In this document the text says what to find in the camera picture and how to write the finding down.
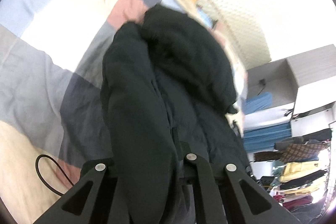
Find black puffer jacket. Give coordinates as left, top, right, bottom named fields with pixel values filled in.
left=100, top=5, right=249, bottom=223

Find pile of hanging clothes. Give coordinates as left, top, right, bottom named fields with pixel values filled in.
left=259, top=128, right=333, bottom=211

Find blue curtain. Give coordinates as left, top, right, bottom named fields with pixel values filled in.
left=243, top=122, right=291, bottom=153

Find blue towel on chair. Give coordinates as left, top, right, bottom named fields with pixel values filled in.
left=243, top=92, right=273, bottom=115

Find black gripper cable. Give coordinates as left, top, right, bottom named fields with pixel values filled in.
left=35, top=154, right=75, bottom=197

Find light blue pillow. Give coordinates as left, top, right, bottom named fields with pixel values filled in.
left=196, top=0, right=221, bottom=28

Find cream quilted headboard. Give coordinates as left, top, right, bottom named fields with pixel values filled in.
left=154, top=0, right=272, bottom=70

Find hanging plaid scarf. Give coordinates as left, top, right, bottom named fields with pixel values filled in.
left=253, top=142, right=329, bottom=163

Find patchwork checkered quilt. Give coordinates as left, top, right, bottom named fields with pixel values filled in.
left=0, top=0, right=250, bottom=224

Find grey wardrobe cabinet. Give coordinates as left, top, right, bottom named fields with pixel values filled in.
left=244, top=45, right=335, bottom=136

